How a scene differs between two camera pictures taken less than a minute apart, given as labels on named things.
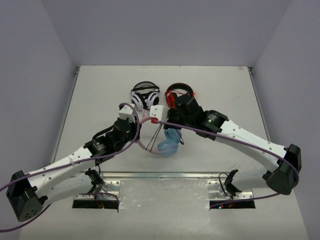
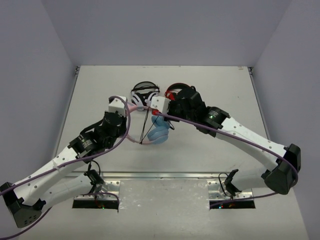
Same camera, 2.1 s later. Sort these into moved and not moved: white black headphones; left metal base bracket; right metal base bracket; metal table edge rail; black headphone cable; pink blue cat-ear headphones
Moved: pink blue cat-ear headphones; black headphone cable
Not moved: left metal base bracket; right metal base bracket; white black headphones; metal table edge rail
